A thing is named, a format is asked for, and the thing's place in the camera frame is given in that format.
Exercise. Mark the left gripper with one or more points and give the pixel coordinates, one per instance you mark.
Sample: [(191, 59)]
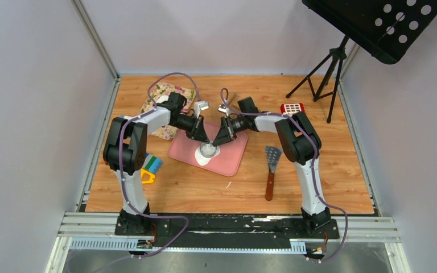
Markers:
[(198, 132)]

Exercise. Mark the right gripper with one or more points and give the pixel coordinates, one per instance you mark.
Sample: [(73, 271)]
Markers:
[(223, 136)]

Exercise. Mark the white dough ball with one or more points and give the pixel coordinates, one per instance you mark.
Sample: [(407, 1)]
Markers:
[(204, 160)]

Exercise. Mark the pink plastic tray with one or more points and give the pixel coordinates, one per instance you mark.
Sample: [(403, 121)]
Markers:
[(227, 161)]

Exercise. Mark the wooden double-ended roller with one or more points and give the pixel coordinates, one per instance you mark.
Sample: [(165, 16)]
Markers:
[(231, 97)]

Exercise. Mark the floral cutting mat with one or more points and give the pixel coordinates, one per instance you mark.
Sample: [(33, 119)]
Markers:
[(164, 89)]

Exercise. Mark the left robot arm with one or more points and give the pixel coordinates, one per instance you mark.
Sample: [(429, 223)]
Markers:
[(125, 154)]

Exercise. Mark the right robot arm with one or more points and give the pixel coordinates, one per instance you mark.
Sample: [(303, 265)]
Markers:
[(300, 144)]

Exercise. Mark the flat white dough wrapper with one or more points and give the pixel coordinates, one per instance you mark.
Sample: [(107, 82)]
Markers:
[(162, 99)]

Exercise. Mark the blue green toy brick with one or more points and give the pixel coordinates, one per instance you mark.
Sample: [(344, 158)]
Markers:
[(152, 164)]

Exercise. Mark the yellow triangular toy block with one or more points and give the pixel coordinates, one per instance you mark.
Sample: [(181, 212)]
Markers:
[(147, 177)]

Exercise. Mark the red grid box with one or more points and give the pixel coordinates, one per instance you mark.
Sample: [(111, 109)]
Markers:
[(292, 108)]

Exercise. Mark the small blue white card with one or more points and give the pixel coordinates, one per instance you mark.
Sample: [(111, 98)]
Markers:
[(126, 117)]

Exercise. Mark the black music stand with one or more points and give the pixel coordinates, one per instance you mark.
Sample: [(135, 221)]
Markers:
[(385, 29)]

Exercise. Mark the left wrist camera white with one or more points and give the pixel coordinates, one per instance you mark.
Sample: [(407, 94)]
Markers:
[(200, 106)]

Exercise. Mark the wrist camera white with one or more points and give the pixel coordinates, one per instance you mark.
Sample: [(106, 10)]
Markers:
[(223, 108), (200, 106)]

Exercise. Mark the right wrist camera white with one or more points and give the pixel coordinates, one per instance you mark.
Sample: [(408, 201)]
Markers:
[(223, 108)]

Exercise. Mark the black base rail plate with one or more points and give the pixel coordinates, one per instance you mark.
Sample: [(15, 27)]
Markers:
[(258, 231)]

